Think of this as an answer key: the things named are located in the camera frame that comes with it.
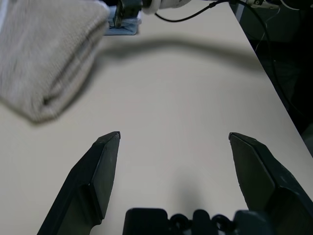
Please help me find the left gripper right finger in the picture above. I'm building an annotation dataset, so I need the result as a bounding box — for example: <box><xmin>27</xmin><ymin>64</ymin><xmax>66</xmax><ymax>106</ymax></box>
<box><xmin>228</xmin><ymin>132</ymin><xmax>313</xmax><ymax>235</ymax></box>

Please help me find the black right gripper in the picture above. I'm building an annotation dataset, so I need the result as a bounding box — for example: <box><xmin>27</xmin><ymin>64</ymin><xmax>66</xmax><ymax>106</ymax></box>
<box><xmin>114</xmin><ymin>0</ymin><xmax>143</xmax><ymax>28</ymax></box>

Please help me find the beige towel white trim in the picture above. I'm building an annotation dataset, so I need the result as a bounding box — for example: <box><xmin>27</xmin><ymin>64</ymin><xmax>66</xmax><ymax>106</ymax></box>
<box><xmin>0</xmin><ymin>0</ymin><xmax>110</xmax><ymax>124</ymax></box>

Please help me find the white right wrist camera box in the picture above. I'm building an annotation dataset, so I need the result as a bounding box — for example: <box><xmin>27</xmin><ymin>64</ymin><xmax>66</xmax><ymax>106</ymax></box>
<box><xmin>142</xmin><ymin>0</ymin><xmax>192</xmax><ymax>15</ymax></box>

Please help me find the folded light blue towel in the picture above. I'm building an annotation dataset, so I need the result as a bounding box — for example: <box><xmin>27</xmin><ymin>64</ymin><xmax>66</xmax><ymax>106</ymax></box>
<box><xmin>103</xmin><ymin>6</ymin><xmax>143</xmax><ymax>36</ymax></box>

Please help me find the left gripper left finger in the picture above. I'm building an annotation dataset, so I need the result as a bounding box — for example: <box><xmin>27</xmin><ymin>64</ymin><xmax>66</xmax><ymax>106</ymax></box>
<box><xmin>36</xmin><ymin>131</ymin><xmax>121</xmax><ymax>235</ymax></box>

